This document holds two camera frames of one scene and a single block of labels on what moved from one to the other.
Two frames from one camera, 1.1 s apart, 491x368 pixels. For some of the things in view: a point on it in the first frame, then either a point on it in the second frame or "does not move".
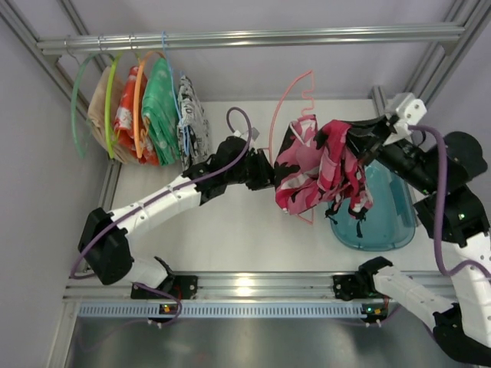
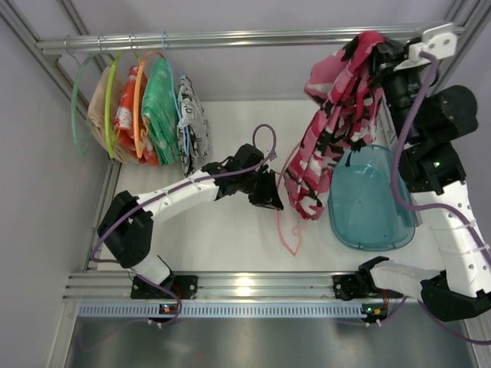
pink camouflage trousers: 317,166 → 347,80
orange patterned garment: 124,126 does not move
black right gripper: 368,135 → 389,58
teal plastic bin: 391,221 does not move
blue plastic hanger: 184,125 does not move
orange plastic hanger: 136,93 does not move
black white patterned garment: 192,132 does not move
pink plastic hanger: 309,218 → 275,215
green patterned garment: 158,111 does not move
